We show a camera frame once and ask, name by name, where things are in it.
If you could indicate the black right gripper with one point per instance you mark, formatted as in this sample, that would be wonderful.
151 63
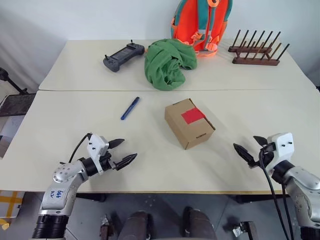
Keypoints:
268 157

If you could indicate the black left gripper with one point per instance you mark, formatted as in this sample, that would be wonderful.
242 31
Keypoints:
107 161

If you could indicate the brown cardboard box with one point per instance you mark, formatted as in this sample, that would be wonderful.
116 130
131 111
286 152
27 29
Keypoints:
185 132

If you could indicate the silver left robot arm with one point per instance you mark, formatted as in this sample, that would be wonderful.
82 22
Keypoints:
60 190

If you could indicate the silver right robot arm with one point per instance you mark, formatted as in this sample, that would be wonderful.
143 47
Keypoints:
302 190

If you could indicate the white box with yellow tape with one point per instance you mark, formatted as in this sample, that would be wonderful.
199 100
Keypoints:
11 203

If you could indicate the red tape patch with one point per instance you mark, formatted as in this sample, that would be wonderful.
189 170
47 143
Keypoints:
192 115

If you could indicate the dark rounded shape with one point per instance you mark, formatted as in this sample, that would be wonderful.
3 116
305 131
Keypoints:
200 225
135 227

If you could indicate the dark wooden peg rack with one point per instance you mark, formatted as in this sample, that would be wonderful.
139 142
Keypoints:
255 61

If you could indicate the grey handheld controller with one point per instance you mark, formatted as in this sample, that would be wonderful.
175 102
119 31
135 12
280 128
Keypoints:
120 57

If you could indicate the green crumpled cloth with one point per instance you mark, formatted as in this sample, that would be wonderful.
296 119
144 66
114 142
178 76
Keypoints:
160 65

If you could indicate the black mesh seat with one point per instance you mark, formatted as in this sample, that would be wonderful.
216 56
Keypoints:
17 103

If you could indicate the orange and teal backpack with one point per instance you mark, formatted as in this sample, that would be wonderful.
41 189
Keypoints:
192 20

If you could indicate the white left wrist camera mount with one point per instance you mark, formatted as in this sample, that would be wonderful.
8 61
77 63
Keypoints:
97 146

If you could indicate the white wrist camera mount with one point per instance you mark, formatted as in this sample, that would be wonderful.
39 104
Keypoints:
282 145
97 146

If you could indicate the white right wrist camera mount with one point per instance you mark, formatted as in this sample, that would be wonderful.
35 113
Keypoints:
282 145

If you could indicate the black table frame bar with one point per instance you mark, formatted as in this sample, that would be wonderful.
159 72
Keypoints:
90 197

